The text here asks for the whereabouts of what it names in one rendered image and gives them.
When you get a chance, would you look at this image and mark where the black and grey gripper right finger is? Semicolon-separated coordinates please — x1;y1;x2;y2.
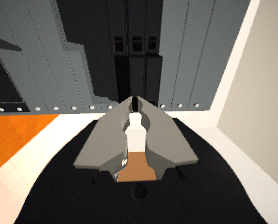
135;96;268;224

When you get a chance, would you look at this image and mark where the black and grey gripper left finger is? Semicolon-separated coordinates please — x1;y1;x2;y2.
13;97;135;224

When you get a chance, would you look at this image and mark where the black server rack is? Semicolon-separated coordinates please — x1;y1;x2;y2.
0;0;251;116

